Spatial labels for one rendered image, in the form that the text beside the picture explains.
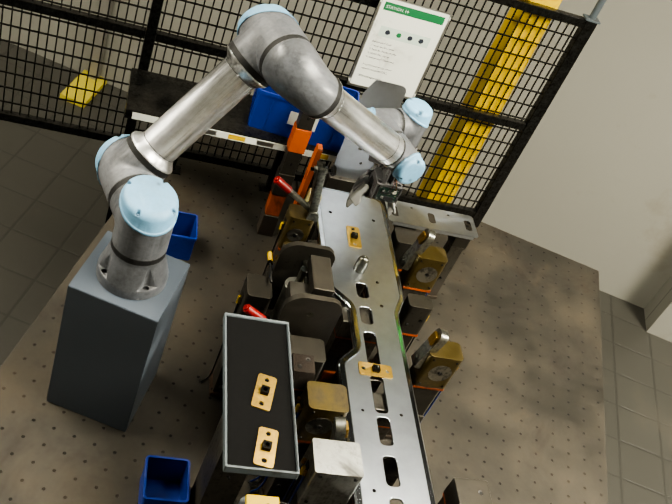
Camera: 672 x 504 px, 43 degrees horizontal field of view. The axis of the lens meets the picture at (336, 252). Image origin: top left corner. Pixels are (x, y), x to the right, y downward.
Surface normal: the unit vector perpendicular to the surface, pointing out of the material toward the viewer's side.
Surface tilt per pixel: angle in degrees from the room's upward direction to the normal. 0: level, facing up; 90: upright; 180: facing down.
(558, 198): 90
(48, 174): 0
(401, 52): 90
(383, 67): 90
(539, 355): 0
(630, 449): 0
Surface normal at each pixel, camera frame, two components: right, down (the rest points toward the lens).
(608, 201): -0.21, 0.59
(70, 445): 0.33, -0.70
